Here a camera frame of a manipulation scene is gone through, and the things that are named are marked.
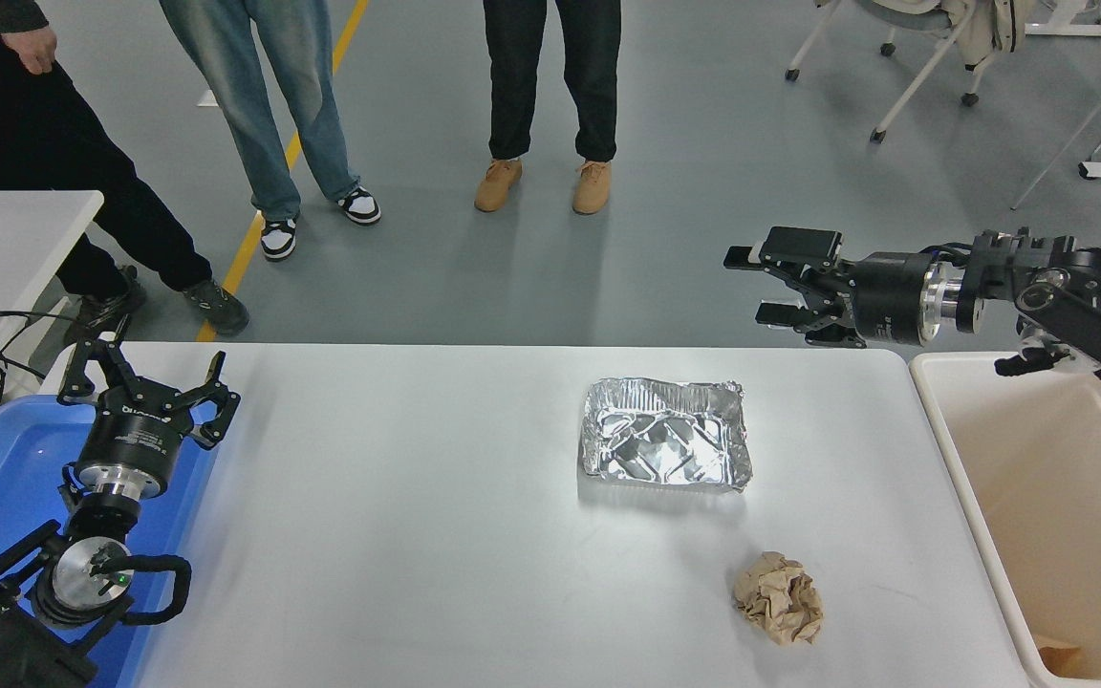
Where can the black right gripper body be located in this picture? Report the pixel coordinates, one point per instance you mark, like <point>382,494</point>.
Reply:
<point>890,298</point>

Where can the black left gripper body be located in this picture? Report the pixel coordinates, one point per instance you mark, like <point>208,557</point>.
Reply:
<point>127,440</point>

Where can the silver foil tray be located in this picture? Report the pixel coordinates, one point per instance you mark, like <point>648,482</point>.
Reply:
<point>665,440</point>

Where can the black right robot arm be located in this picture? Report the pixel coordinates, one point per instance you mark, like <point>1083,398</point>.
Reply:
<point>1086,315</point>

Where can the person's hand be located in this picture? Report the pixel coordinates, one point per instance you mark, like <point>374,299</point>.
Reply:
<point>32,48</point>

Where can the large pale bin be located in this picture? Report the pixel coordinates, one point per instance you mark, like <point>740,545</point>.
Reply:
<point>1038,497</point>

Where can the white chair with casters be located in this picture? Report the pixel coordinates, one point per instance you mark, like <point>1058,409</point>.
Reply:
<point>904,10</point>

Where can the crumpled tan paper ball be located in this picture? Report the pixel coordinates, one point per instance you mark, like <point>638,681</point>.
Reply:
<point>778,597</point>

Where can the pale cloth on chair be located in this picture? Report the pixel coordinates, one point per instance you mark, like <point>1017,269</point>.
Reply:
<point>990,29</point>

